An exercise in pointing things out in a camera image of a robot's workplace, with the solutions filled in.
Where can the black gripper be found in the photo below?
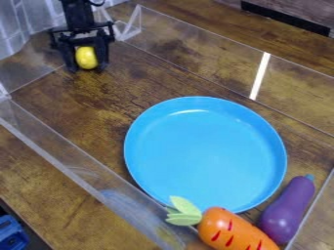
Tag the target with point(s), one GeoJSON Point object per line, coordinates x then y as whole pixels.
{"type": "Point", "coordinates": [80, 22]}

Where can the yellow toy lemon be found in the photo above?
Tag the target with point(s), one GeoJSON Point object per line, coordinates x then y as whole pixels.
{"type": "Point", "coordinates": [85, 58]}

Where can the blue round tray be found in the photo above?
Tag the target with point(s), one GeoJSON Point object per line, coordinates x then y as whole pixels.
{"type": "Point", "coordinates": [208, 150]}

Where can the white curtain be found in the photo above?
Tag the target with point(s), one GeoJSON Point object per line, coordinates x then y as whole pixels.
{"type": "Point", "coordinates": [24, 17]}

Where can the blue object at corner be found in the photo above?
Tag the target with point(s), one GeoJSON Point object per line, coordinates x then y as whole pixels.
{"type": "Point", "coordinates": [13, 238]}

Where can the orange toy carrot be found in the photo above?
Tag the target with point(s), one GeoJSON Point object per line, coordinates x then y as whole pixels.
{"type": "Point", "coordinates": [220, 229]}

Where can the purple toy eggplant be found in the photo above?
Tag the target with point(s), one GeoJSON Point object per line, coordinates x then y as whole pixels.
{"type": "Point", "coordinates": [282, 217]}

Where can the clear acrylic enclosure wall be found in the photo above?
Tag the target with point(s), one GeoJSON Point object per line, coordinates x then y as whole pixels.
{"type": "Point", "coordinates": [64, 120]}

